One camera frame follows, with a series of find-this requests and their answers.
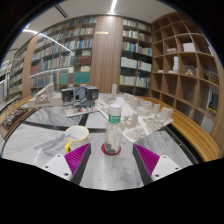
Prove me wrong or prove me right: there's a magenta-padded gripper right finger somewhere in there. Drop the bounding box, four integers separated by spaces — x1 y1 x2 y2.
131 143 183 184

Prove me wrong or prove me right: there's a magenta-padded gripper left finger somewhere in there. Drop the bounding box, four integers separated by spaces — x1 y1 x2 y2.
41 142 92 185

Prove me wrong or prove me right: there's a clear green-labelled plastic bottle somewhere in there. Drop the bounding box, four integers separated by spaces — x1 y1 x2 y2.
102 102 123 155

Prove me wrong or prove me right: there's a flat round red coaster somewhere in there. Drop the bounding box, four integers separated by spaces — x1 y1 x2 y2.
100 142 123 157

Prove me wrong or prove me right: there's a white city architectural model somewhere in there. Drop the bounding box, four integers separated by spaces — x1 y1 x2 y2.
94 83 175 144

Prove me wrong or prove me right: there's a dark grey building model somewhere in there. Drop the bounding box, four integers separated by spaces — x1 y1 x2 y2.
60 85 100 118

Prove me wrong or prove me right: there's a dark brown architectural model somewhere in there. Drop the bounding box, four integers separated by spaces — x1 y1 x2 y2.
0 106 31 131

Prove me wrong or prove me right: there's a white building model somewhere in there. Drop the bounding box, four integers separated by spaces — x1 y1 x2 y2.
26 81 65 109

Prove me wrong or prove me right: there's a wooden cubby shelf unit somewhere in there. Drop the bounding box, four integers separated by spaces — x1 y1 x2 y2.
147 11 224 148

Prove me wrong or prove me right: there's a tall library bookshelf unit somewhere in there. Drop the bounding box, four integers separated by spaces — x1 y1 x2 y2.
2 14 155 102

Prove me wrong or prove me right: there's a straight ceiling light strip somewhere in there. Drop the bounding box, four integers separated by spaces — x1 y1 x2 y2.
108 0 119 15

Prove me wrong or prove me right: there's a white mug with yellow handle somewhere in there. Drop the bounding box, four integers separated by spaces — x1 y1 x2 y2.
63 125 91 155

